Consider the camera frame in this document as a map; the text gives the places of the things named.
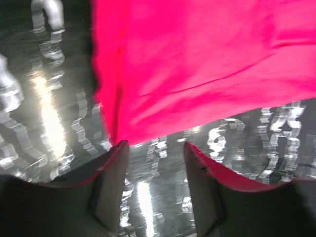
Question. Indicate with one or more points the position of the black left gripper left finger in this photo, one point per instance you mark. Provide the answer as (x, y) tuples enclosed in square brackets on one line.
[(84, 202)]

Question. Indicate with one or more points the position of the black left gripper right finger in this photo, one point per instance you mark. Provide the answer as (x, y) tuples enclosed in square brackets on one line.
[(227, 204)]

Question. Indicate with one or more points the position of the red t shirt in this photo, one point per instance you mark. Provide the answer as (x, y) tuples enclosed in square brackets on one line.
[(164, 66)]

